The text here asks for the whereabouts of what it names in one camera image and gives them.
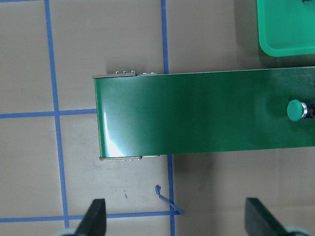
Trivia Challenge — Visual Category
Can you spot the green plastic tray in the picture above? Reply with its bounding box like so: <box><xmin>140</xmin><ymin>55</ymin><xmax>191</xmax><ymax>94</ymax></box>
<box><xmin>256</xmin><ymin>0</ymin><xmax>315</xmax><ymax>57</ymax></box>

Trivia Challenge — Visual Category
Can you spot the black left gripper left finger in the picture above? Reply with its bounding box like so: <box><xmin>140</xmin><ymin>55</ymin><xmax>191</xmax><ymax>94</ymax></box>
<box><xmin>74</xmin><ymin>199</ymin><xmax>106</xmax><ymax>236</ymax></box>

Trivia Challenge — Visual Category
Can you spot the green push button switch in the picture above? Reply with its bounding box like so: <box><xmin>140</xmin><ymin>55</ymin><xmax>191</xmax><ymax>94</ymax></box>
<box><xmin>286</xmin><ymin>99</ymin><xmax>315</xmax><ymax>121</ymax></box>

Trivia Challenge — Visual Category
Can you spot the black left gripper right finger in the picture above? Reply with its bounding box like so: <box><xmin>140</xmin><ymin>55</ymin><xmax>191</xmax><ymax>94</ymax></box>
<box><xmin>245</xmin><ymin>198</ymin><xmax>292</xmax><ymax>236</ymax></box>

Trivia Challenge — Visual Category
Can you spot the green conveyor belt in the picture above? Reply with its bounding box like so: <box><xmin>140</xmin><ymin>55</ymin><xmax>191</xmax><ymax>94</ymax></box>
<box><xmin>94</xmin><ymin>67</ymin><xmax>315</xmax><ymax>160</ymax></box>

